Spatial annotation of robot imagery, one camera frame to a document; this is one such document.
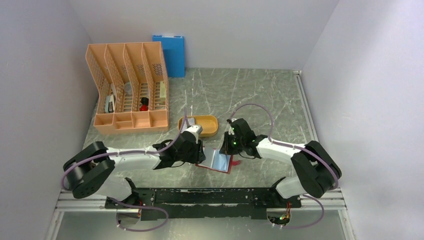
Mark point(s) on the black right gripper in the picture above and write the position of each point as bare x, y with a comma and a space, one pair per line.
225, 148

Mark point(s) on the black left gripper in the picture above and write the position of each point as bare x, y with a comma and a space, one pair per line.
198, 156

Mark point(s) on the red leather card holder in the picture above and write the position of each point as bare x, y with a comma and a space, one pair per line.
216, 161

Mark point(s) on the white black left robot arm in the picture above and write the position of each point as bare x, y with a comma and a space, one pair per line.
92, 171

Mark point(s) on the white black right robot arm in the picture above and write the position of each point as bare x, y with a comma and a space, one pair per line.
315, 172

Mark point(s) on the yellow oval tray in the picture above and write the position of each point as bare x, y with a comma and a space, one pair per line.
209, 124

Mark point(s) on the black red item in organizer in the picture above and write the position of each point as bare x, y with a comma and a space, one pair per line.
144, 104

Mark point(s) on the beige eraser block in organizer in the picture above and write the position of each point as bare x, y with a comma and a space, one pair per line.
162, 91

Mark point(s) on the orange plastic file organizer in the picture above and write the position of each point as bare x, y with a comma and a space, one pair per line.
129, 71

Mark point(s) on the white stapler in organizer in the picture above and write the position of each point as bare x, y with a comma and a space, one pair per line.
109, 104

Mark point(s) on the blue plastic box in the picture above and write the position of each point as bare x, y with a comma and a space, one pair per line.
173, 47

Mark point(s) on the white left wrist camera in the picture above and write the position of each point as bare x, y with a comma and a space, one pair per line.
195, 130

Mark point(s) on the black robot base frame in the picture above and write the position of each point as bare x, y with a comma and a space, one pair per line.
196, 203

